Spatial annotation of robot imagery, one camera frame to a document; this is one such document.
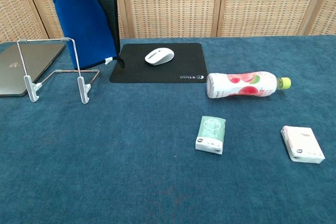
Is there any grey and blue cloth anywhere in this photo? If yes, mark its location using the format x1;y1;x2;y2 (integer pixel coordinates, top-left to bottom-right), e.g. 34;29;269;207
45;0;124;70

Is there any white computer mouse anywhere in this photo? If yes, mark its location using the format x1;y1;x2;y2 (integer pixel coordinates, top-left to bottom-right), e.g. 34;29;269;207
144;47;175;66

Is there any black mouse pad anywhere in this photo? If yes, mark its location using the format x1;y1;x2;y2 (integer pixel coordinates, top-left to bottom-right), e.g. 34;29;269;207
109;42;208;84

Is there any green tissue pack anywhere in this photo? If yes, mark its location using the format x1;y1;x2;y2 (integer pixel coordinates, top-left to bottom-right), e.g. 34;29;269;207
194;115;227;155

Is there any pink label bottle green cap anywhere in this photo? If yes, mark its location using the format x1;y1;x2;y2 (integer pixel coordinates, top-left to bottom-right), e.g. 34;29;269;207
206;71;292;100

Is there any woven wooden folding screen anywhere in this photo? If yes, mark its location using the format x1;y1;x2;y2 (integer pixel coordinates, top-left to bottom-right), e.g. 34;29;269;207
0;0;336;44

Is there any teal table cloth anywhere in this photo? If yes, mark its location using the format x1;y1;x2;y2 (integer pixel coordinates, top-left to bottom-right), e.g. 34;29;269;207
0;34;336;224

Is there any silver laptop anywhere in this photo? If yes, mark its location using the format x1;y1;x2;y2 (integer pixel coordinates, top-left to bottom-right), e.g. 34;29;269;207
0;42;66;98

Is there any pink white tissue pack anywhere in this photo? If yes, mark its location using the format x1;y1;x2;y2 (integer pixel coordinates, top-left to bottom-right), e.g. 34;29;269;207
280;125;326;165

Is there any white wire stand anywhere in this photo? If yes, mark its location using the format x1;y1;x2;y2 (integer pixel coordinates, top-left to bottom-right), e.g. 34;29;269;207
16;37;101;104

